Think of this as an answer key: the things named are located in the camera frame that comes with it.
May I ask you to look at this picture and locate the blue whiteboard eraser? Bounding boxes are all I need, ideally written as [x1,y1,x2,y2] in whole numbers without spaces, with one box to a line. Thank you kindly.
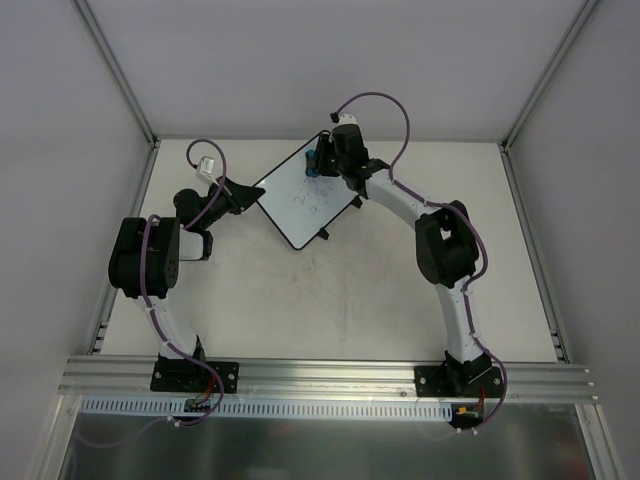
[305,149,319,178]

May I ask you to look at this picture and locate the white whiteboard with black frame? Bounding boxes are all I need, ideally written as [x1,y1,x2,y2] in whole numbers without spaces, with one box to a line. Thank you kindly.
[255,133,362,251]

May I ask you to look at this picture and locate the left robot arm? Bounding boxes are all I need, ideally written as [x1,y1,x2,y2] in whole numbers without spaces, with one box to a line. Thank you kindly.
[108,177,266,390]

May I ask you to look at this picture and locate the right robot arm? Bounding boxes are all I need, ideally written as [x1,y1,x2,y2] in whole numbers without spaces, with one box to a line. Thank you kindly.
[306,123,484,396]

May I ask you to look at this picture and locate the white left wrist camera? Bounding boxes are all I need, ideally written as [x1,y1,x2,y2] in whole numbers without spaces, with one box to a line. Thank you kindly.
[196,156,216,185]

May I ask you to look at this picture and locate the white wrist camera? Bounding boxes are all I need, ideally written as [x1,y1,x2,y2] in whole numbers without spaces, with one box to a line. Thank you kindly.
[196,156,216,185]
[330,112,358,125]

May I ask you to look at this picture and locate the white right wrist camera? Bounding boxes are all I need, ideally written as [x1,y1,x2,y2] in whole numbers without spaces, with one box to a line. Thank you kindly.
[330,112,358,125]

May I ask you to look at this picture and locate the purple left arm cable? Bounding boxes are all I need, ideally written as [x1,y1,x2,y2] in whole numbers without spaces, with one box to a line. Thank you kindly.
[74,138,229,449]

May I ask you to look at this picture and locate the left table edge rail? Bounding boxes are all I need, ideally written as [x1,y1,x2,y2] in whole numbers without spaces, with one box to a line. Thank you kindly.
[85,140,160,355]

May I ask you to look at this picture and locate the table edge rail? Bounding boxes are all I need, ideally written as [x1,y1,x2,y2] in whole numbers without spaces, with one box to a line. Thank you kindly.
[85,140,160,355]
[498,144,571,363]

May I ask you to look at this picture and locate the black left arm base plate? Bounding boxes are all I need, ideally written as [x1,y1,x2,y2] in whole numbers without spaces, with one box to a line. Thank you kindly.
[150,357,240,394]

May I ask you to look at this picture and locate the left aluminium frame post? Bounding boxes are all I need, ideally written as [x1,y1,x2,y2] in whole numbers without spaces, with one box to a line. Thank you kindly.
[71,0,157,147]

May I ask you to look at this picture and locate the aluminium frame post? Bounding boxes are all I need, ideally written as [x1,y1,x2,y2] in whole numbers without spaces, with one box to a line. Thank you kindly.
[71,0,157,147]
[501,0,601,151]

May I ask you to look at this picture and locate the aluminium mounting rail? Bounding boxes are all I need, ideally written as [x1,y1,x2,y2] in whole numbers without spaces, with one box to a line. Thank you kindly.
[58,355,600,404]

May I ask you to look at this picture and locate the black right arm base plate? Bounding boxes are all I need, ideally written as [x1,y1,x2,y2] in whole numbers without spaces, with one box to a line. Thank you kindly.
[413,364,505,399]

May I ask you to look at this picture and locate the white slotted cable duct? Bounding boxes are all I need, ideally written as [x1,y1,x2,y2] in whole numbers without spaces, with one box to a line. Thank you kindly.
[79,396,453,422]

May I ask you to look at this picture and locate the right aluminium frame post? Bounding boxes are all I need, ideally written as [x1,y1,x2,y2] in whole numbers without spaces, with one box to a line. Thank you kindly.
[501,0,601,151]

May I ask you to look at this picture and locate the right table edge rail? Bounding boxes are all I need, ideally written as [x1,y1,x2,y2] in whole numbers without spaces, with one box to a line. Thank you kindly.
[498,144,571,363]

